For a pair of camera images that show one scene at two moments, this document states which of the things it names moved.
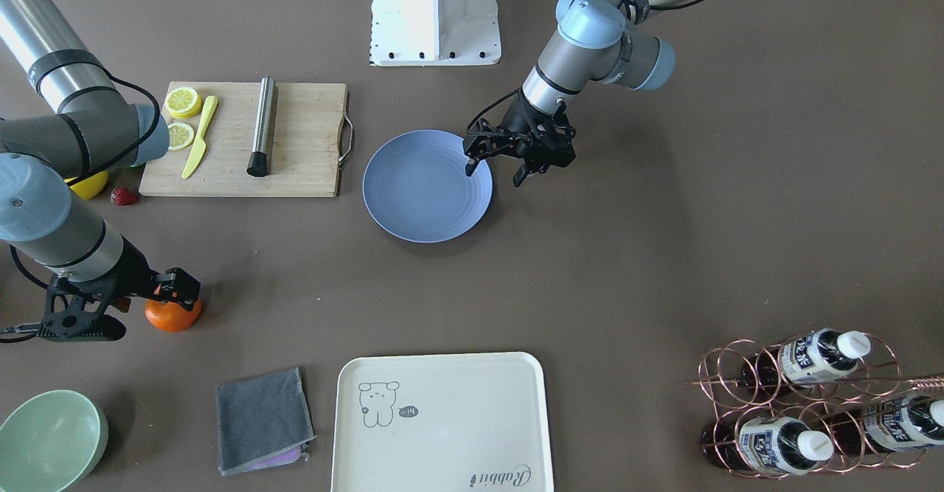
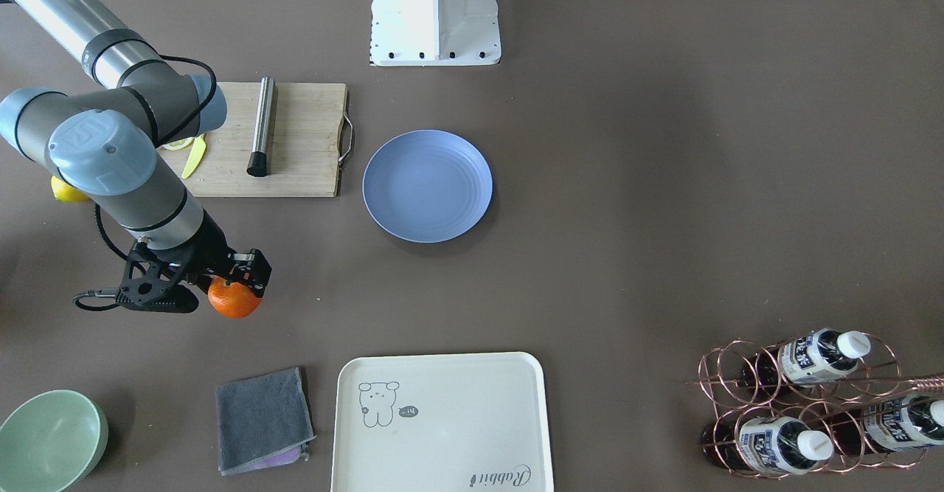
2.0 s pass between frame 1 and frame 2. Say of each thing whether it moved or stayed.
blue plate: stayed
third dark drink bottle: stayed
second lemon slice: stayed
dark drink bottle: stayed
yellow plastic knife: stayed
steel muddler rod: stayed
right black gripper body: moved
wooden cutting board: stayed
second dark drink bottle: stayed
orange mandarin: moved
